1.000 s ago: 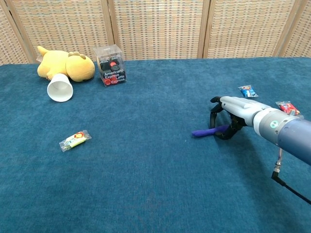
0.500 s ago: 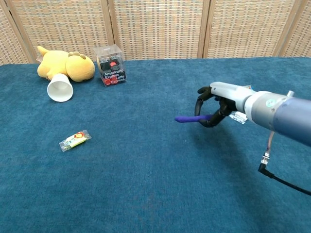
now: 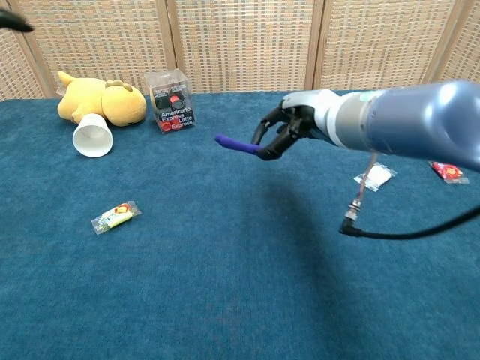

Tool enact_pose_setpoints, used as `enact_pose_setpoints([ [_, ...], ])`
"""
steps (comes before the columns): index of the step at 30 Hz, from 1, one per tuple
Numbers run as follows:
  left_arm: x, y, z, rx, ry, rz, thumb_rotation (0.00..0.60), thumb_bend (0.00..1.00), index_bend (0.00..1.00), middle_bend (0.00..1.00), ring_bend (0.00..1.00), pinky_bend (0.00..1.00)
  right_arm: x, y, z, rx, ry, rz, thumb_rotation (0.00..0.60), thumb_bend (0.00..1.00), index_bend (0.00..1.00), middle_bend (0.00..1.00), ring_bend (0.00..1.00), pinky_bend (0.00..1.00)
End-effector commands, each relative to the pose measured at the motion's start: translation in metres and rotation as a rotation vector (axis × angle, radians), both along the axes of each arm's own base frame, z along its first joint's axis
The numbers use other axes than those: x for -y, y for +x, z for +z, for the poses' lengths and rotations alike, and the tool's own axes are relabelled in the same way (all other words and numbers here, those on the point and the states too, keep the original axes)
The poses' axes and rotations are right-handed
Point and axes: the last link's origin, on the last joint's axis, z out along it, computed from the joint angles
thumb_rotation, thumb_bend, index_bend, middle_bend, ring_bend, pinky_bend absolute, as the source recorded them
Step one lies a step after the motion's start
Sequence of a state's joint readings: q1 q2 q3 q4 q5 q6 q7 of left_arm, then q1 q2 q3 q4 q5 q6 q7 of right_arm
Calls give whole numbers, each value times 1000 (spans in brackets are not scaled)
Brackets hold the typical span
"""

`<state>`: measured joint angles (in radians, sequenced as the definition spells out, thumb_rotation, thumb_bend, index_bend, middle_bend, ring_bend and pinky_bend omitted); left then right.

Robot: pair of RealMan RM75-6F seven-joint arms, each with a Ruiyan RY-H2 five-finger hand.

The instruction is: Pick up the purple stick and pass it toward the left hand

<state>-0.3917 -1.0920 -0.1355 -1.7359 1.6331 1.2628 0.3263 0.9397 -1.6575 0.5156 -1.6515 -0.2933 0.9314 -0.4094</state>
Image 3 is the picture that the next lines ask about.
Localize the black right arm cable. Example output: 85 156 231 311
339 151 480 240

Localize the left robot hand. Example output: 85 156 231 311
0 9 35 33

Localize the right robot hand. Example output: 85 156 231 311
251 88 346 162

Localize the clear coffee capsule box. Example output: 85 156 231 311
144 69 196 135

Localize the blue carpet table cover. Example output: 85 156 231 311
0 89 480 360

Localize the red candy packet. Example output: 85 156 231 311
428 160 470 185

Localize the white candy packet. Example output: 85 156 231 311
353 163 398 193

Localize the yellow green candy packet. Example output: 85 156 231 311
91 200 143 236

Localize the white paper cup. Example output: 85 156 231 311
72 114 114 159

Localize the yellow plush toy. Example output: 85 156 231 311
56 70 148 128

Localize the purple plastic stick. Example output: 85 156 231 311
214 134 260 157

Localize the woven bamboo folding screen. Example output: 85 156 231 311
0 0 480 102

